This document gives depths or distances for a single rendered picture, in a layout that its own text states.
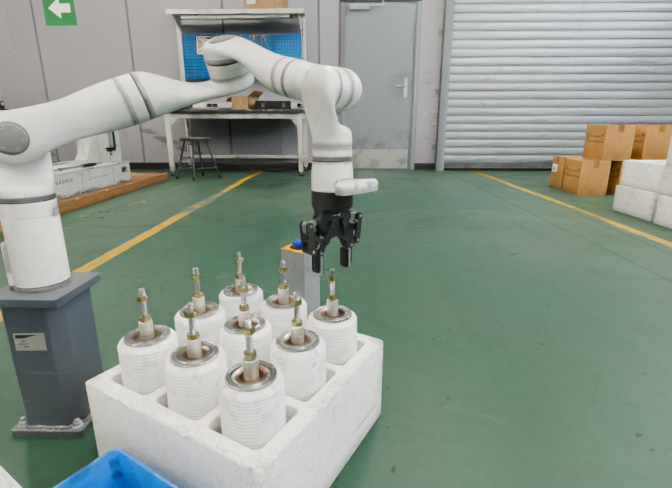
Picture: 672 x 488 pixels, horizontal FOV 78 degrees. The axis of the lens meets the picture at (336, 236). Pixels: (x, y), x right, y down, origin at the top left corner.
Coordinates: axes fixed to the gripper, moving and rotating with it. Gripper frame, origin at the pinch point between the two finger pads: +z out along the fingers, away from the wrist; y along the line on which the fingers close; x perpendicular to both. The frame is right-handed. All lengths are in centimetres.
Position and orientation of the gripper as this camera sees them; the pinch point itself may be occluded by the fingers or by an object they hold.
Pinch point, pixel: (332, 263)
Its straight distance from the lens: 78.2
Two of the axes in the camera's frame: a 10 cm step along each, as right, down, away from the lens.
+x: 7.0, 1.9, -6.9
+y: -7.2, 1.8, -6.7
